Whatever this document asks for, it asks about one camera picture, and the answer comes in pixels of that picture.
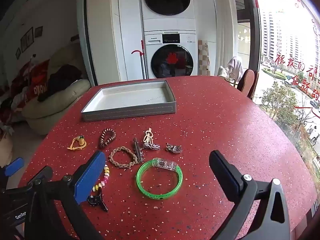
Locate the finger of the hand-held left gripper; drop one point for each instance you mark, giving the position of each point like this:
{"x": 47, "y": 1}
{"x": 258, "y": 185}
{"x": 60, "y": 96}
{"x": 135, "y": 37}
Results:
{"x": 43, "y": 173}
{"x": 15, "y": 166}

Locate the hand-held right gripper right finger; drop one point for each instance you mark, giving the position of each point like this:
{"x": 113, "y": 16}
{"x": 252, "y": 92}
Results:
{"x": 225, "y": 175}

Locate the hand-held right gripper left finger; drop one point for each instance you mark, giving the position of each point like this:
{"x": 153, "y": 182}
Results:
{"x": 90, "y": 177}

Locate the black hair claw clip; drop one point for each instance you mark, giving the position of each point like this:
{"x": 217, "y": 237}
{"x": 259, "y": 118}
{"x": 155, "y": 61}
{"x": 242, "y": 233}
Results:
{"x": 96, "y": 200}

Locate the silver metal hair clip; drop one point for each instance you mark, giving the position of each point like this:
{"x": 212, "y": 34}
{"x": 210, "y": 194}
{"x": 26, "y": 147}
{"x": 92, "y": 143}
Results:
{"x": 136, "y": 145}

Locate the silver rhinestone brooch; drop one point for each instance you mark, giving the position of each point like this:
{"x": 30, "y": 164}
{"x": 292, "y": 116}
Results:
{"x": 152, "y": 146}
{"x": 173, "y": 149}

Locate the green plastic bangle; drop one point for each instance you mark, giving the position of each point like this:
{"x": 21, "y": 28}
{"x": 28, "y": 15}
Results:
{"x": 163, "y": 164}

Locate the cream looped hair clip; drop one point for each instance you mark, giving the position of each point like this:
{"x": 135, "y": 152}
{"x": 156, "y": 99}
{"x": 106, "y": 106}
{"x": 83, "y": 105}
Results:
{"x": 149, "y": 130}

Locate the grey jewelry tray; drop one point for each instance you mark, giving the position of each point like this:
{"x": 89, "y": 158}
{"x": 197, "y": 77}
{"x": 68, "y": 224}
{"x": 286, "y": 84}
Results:
{"x": 130, "y": 97}

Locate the beige round ottoman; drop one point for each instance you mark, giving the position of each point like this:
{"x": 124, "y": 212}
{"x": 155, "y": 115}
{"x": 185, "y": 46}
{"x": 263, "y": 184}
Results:
{"x": 6, "y": 147}

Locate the pile of clothes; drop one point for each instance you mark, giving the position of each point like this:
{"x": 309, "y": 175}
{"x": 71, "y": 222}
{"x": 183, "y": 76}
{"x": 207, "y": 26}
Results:
{"x": 12, "y": 105}

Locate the cream sofa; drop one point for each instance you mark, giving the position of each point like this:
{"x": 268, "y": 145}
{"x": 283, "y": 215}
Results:
{"x": 50, "y": 105}

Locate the red printed blanket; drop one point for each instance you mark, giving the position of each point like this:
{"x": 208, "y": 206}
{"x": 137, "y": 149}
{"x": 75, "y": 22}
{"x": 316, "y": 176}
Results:
{"x": 37, "y": 75}

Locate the brown chair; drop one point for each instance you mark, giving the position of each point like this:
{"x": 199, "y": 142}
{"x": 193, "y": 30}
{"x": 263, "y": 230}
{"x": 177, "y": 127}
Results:
{"x": 247, "y": 82}

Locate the black clothing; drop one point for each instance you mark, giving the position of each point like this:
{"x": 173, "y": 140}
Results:
{"x": 62, "y": 80}

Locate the white fluffy cloth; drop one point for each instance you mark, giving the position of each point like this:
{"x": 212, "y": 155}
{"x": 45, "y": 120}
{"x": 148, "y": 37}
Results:
{"x": 236, "y": 66}

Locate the checkered beige panel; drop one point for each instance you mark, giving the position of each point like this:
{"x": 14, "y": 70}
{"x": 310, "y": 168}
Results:
{"x": 203, "y": 57}

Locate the red window lettering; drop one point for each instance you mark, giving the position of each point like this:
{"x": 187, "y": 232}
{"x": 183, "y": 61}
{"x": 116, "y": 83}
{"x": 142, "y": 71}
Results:
{"x": 281, "y": 58}

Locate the white cabinet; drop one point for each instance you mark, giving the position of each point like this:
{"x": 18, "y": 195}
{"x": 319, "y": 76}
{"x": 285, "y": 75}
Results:
{"x": 112, "y": 30}

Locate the small black picture frame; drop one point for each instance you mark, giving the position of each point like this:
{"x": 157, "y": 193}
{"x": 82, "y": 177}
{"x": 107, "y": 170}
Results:
{"x": 18, "y": 53}
{"x": 38, "y": 31}

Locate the large black picture frame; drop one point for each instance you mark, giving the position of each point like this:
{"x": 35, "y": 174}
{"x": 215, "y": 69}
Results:
{"x": 27, "y": 39}

